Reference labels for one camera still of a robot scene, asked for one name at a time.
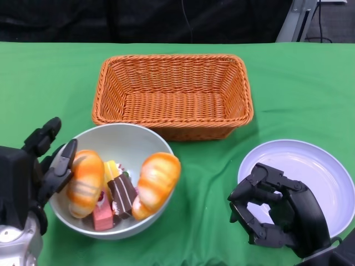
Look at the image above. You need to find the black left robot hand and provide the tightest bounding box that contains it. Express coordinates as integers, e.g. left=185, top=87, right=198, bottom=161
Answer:
left=23, top=116, right=78, bottom=236

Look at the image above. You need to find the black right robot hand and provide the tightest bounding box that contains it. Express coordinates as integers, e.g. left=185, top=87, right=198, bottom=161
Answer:
left=227, top=162, right=332, bottom=258

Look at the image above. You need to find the orange striped bread roll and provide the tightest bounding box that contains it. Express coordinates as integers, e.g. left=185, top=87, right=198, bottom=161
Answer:
left=131, top=151, right=182, bottom=221
left=65, top=149, right=105, bottom=219

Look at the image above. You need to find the yellow cake slice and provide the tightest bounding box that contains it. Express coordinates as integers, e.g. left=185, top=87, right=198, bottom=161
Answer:
left=104, top=160, right=124, bottom=183

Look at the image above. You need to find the pale green bowl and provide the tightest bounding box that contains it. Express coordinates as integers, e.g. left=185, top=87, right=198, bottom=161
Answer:
left=48, top=123, right=175, bottom=241

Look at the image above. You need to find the salmon pink cake slice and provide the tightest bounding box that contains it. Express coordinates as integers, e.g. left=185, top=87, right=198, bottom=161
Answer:
left=93, top=188, right=114, bottom=231

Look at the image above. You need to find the chocolate layered cake slice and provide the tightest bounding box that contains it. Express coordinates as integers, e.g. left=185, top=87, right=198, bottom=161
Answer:
left=107, top=173, right=139, bottom=219

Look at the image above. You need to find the lavender plate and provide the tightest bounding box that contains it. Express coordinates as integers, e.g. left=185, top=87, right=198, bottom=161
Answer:
left=237, top=139, right=351, bottom=239

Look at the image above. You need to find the orange wicker basket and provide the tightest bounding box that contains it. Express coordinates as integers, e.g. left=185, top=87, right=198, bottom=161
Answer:
left=92, top=54, right=255, bottom=142

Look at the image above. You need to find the green tablecloth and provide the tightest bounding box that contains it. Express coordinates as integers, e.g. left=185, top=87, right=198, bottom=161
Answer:
left=0, top=41, right=355, bottom=266

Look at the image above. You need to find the black cloth backdrop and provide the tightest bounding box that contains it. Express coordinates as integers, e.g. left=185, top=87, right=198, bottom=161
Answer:
left=0, top=0, right=293, bottom=44

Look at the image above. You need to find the black hanging cable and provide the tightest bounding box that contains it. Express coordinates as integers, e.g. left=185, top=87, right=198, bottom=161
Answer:
left=180, top=0, right=195, bottom=43

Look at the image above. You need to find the grey metal frame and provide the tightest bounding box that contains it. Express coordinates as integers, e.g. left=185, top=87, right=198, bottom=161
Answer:
left=276, top=0, right=320, bottom=43

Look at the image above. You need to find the thin black floor cable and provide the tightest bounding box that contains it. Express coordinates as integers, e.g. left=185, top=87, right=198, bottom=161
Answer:
left=305, top=0, right=335, bottom=43

